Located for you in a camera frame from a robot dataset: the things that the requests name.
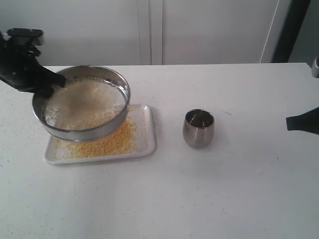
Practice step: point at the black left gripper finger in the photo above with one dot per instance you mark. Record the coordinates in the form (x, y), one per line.
(49, 78)
(43, 91)

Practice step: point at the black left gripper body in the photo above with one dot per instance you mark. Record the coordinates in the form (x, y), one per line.
(19, 67)

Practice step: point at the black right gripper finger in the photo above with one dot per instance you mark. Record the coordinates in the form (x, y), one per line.
(307, 122)

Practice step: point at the beige sand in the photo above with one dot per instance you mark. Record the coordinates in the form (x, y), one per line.
(88, 104)

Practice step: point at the round steel mesh sieve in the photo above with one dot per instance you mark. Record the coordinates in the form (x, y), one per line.
(92, 105)

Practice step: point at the stainless steel cup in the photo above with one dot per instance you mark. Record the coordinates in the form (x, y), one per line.
(198, 128)

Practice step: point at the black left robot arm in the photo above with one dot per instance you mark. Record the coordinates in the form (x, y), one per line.
(19, 67)

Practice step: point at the white rectangular plastic tray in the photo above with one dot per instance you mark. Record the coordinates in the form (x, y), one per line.
(135, 138)

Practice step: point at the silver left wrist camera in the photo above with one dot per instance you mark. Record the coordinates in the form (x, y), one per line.
(26, 36)

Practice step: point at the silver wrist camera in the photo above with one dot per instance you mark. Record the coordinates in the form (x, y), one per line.
(315, 68)
(26, 36)

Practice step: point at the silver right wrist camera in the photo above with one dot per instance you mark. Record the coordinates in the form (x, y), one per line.
(315, 68)

